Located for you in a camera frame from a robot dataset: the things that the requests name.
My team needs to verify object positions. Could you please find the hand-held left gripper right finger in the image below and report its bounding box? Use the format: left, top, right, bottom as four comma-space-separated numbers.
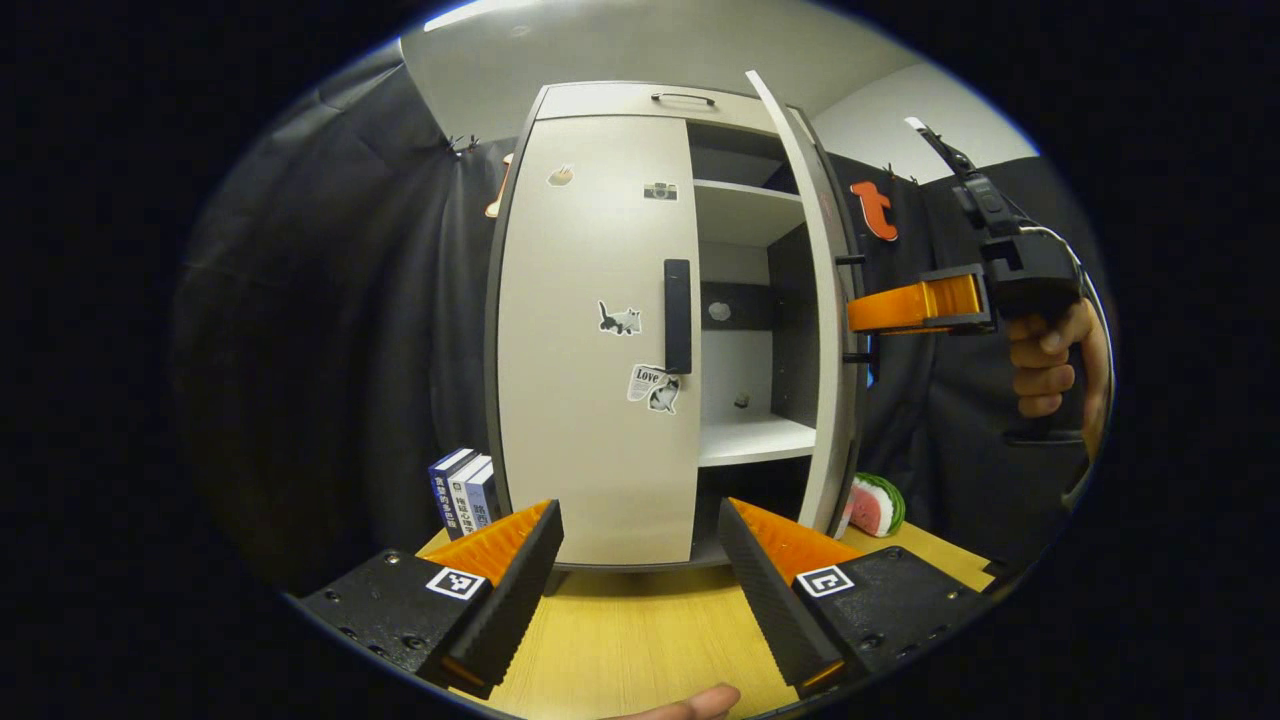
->
717, 497, 1001, 699

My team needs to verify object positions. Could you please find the dark blue book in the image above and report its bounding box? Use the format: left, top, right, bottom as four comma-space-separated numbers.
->
429, 448, 476, 541

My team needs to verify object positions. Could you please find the black backdrop cloth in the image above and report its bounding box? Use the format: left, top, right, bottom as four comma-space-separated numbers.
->
170, 40, 1111, 601

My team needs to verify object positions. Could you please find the light blue book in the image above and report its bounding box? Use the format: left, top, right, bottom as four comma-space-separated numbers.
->
465, 462, 501, 529

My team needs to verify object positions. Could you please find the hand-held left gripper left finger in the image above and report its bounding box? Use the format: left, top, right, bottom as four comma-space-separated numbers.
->
297, 500, 564, 701

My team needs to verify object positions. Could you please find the ceiling light panel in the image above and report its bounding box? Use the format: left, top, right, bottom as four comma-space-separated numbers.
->
425, 0, 601, 31

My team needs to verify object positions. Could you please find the grey cabinet door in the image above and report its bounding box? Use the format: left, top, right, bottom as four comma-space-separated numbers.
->
495, 115, 701, 567
745, 70, 869, 539

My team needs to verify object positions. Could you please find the black door handle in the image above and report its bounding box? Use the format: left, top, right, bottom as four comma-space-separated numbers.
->
664, 259, 693, 375
835, 254, 873, 364

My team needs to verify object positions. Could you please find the watermelon slice toy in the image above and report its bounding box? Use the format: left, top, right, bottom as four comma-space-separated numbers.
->
843, 473, 907, 539

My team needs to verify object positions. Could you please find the grey double-door shoe cabinet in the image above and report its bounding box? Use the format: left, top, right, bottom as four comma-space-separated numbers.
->
484, 80, 871, 573

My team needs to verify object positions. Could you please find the white book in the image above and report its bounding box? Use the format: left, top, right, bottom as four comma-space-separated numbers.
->
447, 455, 493, 536

